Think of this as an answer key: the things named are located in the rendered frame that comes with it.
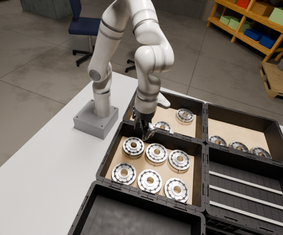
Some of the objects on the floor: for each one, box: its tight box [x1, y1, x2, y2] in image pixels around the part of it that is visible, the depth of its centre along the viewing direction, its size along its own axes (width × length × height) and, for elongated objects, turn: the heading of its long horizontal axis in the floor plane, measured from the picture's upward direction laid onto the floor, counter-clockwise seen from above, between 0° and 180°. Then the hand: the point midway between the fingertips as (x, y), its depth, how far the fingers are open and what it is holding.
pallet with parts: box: [258, 58, 283, 104], centre depth 296 cm, size 107×74×30 cm
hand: (141, 131), depth 69 cm, fingers open, 5 cm apart
